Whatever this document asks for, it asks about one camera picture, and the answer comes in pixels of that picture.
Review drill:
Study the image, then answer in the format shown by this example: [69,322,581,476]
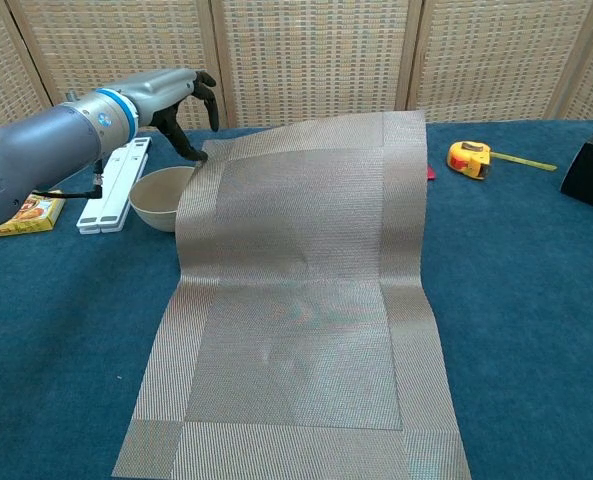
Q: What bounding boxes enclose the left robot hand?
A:
[125,68,221,162]

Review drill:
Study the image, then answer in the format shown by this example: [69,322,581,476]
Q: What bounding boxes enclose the beige bowl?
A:
[128,166,196,233]

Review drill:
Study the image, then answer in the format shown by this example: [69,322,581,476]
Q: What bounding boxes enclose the gray woven placemat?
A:
[111,109,472,480]

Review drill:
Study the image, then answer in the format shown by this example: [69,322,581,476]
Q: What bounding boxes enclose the white folding stand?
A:
[75,137,153,235]

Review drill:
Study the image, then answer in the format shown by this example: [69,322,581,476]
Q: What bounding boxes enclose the yellow curry box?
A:
[0,189,67,241]

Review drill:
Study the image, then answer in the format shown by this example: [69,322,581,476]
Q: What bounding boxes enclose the blue tablecloth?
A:
[0,118,593,480]

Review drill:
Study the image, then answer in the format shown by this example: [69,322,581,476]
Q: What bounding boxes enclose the yellow tape measure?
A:
[446,141,559,181]

